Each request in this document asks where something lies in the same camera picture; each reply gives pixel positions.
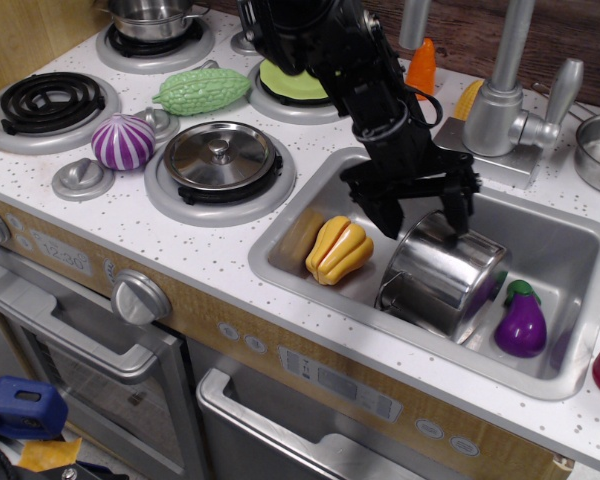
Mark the silver oven dial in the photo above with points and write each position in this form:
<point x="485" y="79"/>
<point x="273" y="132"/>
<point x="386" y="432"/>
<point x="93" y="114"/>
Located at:
<point x="138" y="300"/>

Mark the silver stove knob front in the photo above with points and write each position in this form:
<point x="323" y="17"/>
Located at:
<point x="82" y="180"/>

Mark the yellow toy corn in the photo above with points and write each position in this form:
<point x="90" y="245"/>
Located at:
<point x="466" y="100"/>

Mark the purple striped toy onion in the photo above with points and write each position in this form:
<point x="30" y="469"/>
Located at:
<point x="123" y="142"/>

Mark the steel pot lid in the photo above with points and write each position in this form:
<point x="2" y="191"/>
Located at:
<point x="219" y="156"/>

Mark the dishwasher door with handle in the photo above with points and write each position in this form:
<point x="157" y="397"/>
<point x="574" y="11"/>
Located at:
<point x="260" y="429"/>

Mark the yellow toy squash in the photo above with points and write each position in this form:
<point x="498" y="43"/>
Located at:
<point x="340" y="248"/>

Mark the blue clamp tool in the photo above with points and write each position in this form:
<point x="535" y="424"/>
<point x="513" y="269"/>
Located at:
<point x="30" y="410"/>

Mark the steel pot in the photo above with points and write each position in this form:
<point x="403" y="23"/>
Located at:
<point x="443" y="282"/>
<point x="152" y="21"/>

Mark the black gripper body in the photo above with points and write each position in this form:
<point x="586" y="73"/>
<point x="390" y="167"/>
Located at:
<point x="406" y="163"/>

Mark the green toy plate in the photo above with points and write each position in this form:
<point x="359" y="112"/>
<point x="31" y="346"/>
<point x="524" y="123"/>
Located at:
<point x="302" y="87"/>

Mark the silver stove knob back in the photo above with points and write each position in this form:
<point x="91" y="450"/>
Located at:
<point x="241" y="45"/>

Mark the silver toy faucet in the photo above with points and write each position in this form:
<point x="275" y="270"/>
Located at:
<point x="505" y="140"/>

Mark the silver stove knob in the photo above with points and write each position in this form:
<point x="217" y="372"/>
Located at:
<point x="241" y="45"/>
<point x="164" y="124"/>
<point x="82" y="180"/>

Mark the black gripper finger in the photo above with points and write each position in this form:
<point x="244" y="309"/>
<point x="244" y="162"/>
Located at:
<point x="457" y="209"/>
<point x="385" y="213"/>

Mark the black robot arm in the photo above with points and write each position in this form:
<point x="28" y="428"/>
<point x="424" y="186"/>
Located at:
<point x="345" y="48"/>

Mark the purple toy eggplant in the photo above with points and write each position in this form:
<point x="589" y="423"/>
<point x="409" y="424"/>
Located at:
<point x="523" y="331"/>

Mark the silver stove knob middle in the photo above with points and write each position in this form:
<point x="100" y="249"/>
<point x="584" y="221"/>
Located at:
<point x="164" y="124"/>

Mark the black coil burner left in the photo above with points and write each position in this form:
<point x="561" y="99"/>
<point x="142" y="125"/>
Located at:
<point x="50" y="102"/>

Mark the orange toy carrot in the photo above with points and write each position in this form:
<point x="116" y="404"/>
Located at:
<point x="422" y="70"/>

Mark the green toy bitter gourd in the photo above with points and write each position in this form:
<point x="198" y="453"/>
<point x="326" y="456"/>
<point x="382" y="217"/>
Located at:
<point x="201" y="91"/>

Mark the steel sink basin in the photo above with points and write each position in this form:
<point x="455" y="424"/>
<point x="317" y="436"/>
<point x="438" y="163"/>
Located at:
<point x="557" y="253"/>

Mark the oven door with handle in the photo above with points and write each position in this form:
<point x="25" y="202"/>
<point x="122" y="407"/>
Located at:
<point x="126" y="386"/>

